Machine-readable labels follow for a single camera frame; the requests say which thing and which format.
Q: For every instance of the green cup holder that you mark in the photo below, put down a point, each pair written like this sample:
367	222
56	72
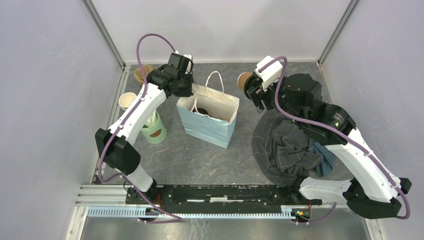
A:
155	134

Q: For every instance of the brown pulp cup carriers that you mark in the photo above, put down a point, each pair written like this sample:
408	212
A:
141	73

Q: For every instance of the white slotted cable duct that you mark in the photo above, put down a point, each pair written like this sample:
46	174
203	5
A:
143	212

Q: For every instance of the light blue paper bag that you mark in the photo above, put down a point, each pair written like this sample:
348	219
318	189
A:
219	126

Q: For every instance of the dark grey checked cloth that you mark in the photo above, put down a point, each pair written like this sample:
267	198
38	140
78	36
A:
281	149

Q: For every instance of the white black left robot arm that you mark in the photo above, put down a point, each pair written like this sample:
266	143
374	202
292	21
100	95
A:
115	144

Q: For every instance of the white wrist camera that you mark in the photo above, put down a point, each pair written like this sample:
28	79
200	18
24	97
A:
269	70
185	63

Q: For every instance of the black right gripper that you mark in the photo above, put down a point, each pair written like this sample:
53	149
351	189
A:
257	93

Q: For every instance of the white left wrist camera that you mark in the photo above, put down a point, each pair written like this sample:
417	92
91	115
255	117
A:
185	63

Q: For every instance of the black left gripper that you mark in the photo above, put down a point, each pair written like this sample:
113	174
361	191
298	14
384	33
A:
187	93

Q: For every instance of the white stir sticks bundle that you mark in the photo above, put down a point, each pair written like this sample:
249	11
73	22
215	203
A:
151	120

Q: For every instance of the brown paper coffee cup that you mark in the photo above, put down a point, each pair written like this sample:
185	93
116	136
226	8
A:
244	81

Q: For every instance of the teal blue cloth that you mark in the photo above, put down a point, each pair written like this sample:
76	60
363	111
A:
328	159

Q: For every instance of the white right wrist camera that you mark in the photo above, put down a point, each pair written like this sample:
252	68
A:
269	70

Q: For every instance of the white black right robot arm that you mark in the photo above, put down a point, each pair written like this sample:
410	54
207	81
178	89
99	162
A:
358	180

